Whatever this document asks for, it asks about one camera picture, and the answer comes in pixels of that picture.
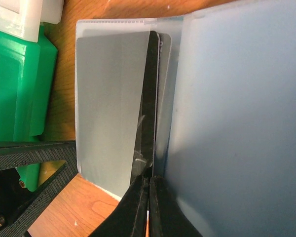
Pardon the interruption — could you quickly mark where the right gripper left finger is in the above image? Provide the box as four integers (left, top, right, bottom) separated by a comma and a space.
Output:
90, 175, 149, 237

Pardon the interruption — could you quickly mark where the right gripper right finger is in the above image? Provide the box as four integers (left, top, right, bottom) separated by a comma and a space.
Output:
148, 176, 202, 237

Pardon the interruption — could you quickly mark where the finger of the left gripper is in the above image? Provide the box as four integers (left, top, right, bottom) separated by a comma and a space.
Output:
0, 141, 78, 237

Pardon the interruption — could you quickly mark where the teal card holder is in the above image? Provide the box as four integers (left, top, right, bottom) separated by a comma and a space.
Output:
75, 0, 296, 237

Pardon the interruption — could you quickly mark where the white bin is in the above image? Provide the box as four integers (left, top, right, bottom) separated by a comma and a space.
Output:
0, 0, 64, 42

